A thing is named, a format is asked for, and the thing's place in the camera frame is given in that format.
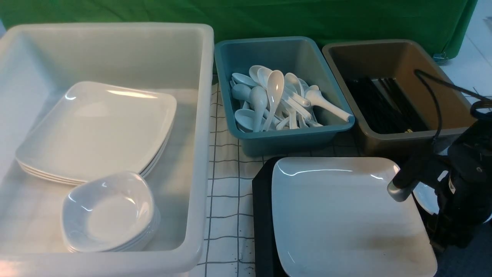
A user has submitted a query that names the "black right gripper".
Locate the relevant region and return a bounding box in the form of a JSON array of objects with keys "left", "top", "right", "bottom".
[{"left": 429, "top": 172, "right": 491, "bottom": 252}]

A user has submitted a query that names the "white bowl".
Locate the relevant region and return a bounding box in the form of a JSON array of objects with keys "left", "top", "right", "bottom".
[
  {"left": 413, "top": 182, "right": 439, "bottom": 215},
  {"left": 60, "top": 171, "right": 161, "bottom": 253}
]

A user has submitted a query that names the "large white square plate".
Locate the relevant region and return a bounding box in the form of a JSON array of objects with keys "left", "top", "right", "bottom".
[{"left": 272, "top": 157, "right": 438, "bottom": 277}]

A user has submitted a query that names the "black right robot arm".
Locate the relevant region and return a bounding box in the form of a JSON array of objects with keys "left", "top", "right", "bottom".
[{"left": 387, "top": 119, "right": 491, "bottom": 251}]

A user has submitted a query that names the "top stacked white plate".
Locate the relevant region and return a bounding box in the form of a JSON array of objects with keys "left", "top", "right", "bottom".
[{"left": 15, "top": 81, "right": 177, "bottom": 181}]

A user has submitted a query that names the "brown plastic bin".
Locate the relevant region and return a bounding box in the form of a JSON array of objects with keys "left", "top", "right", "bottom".
[{"left": 322, "top": 39, "right": 485, "bottom": 156}]

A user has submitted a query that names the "bundle of black chopsticks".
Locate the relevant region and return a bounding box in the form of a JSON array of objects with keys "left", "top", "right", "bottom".
[{"left": 344, "top": 77, "right": 429, "bottom": 134}]

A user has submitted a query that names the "green cloth backdrop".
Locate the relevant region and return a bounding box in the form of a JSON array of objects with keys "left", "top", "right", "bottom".
[{"left": 0, "top": 0, "right": 477, "bottom": 59}]

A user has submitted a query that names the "black serving tray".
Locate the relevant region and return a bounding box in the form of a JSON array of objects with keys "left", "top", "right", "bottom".
[{"left": 252, "top": 156, "right": 492, "bottom": 277}]

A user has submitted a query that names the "teal plastic bin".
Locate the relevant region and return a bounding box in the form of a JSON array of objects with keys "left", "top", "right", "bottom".
[{"left": 214, "top": 37, "right": 355, "bottom": 157}]

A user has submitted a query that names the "pile of white spoons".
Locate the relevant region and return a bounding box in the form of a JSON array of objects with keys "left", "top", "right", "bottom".
[{"left": 230, "top": 65, "right": 353, "bottom": 133}]

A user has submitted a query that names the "checked white tablecloth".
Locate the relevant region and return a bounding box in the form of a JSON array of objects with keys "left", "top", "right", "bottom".
[{"left": 188, "top": 83, "right": 492, "bottom": 277}]

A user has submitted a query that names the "stack of white bowls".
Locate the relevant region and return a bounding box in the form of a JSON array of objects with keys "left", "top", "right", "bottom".
[{"left": 60, "top": 207, "right": 161, "bottom": 253}]

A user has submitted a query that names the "stack of white plates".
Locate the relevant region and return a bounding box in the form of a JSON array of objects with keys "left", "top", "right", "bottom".
[{"left": 15, "top": 133, "right": 171, "bottom": 186}]

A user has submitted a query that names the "large white plastic tub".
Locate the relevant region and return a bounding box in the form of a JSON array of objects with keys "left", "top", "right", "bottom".
[{"left": 1, "top": 23, "right": 214, "bottom": 277}]

